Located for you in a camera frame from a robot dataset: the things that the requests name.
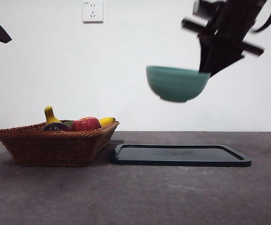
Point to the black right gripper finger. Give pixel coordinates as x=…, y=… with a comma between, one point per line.
x=221, y=58
x=203, y=58

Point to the teal ceramic bowl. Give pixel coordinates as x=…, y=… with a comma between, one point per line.
x=175, y=86

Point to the dark purple plum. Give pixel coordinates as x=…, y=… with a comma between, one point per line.
x=55, y=127

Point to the yellow banana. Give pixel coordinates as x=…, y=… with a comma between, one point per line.
x=49, y=117

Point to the black rectangular tray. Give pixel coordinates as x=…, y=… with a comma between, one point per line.
x=172, y=160

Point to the green vegetable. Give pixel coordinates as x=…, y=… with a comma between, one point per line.
x=68, y=122

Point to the red bell pepper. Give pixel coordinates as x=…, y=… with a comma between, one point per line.
x=86, y=124

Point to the brown wicker basket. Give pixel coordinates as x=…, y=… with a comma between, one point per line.
x=51, y=150

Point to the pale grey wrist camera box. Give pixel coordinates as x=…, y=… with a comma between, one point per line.
x=204, y=8

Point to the white wall socket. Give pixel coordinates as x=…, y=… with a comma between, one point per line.
x=93, y=11

